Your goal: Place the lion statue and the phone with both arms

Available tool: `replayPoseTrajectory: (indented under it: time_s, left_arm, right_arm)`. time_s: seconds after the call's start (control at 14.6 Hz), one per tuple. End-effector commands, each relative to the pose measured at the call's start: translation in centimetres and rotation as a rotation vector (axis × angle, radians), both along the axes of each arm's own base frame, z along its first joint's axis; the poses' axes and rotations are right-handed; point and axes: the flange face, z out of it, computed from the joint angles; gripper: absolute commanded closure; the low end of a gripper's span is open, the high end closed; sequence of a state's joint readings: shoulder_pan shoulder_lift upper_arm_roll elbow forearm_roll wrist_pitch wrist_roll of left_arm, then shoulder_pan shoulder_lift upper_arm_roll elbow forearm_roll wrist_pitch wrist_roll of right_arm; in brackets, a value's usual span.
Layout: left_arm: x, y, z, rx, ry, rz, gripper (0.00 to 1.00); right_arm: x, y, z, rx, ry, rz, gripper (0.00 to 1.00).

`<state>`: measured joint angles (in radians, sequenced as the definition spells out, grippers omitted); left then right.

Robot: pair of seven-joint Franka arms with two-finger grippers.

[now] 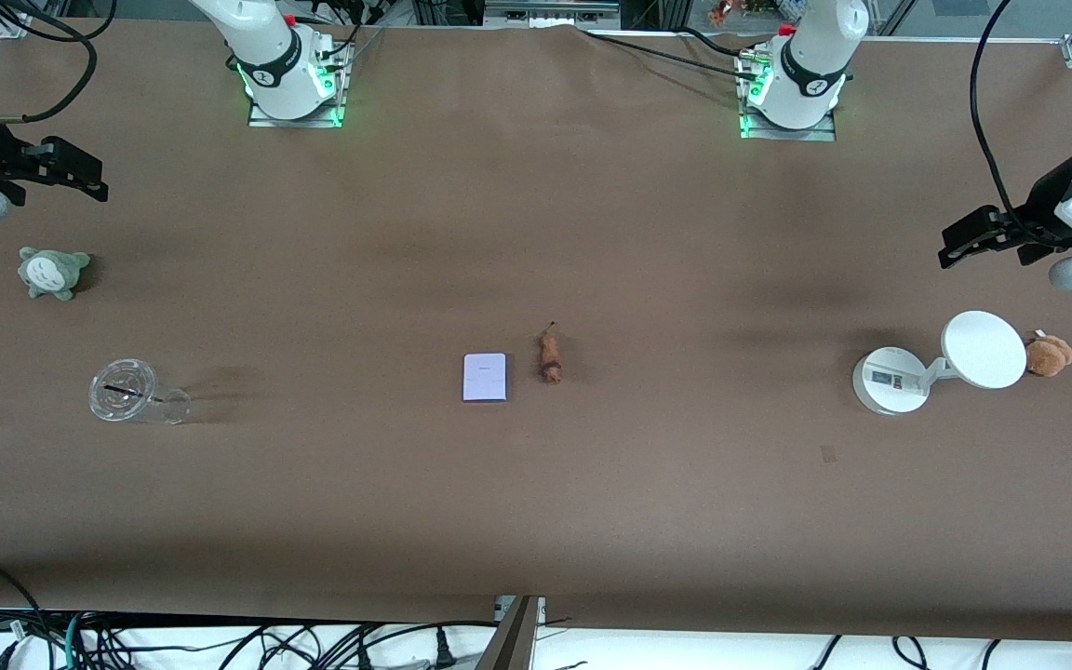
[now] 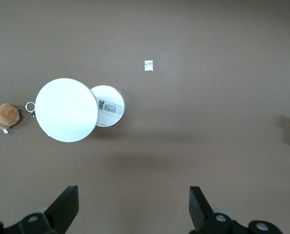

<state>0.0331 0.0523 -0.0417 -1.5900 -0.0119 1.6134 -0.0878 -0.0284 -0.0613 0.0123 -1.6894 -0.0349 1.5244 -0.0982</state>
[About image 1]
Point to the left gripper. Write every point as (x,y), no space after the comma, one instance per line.
(1044,204)

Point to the grey-green Totoro plush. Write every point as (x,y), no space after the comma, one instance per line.
(50,273)

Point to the white round desk lamp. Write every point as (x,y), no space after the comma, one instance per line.
(983,349)

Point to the brown plush toy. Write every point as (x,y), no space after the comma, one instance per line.
(1050,355)

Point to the black drinking straw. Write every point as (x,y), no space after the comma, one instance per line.
(125,391)

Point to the clear plastic lidded cup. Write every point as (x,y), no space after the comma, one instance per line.
(122,405)

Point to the brown table cover sheet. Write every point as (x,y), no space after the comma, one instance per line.
(536,233)

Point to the black power plug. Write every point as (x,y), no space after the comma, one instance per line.
(445,649)

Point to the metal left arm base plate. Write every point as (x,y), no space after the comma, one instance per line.
(792,134)

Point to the grey metal rail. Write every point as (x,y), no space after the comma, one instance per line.
(550,13)

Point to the metal table post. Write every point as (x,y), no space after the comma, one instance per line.
(513,637)

